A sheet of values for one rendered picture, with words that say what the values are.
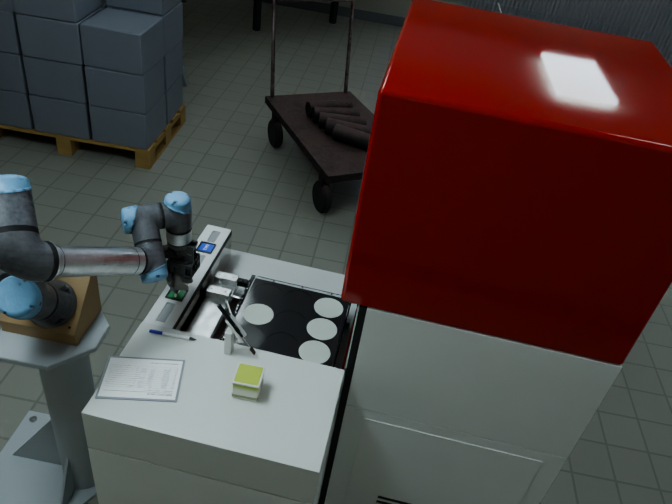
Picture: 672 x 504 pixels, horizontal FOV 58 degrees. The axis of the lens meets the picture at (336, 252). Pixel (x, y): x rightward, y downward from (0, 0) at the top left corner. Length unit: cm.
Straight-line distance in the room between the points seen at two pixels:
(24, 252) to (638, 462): 277
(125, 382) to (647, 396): 273
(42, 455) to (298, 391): 136
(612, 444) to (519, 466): 132
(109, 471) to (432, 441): 94
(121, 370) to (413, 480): 101
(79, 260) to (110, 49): 283
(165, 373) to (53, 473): 112
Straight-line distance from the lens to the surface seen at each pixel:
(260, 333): 198
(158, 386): 175
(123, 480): 191
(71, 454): 255
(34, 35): 449
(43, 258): 152
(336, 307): 210
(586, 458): 321
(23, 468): 285
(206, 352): 183
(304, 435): 166
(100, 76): 439
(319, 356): 193
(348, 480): 223
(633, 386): 368
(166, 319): 194
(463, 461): 206
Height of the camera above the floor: 230
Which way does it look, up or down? 37 degrees down
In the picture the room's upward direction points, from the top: 9 degrees clockwise
